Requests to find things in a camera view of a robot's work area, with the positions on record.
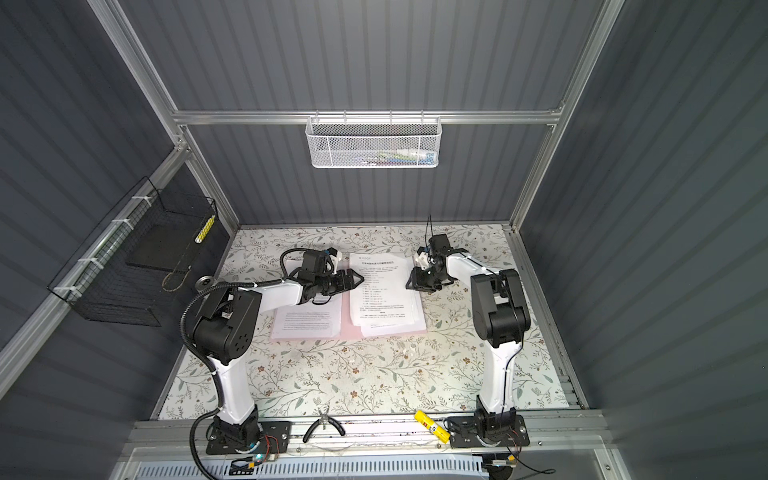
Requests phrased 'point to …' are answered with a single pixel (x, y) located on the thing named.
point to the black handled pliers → (324, 418)
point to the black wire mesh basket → (141, 252)
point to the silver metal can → (204, 283)
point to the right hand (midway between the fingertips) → (415, 287)
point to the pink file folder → (348, 332)
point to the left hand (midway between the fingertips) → (357, 280)
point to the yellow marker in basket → (200, 236)
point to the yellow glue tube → (432, 426)
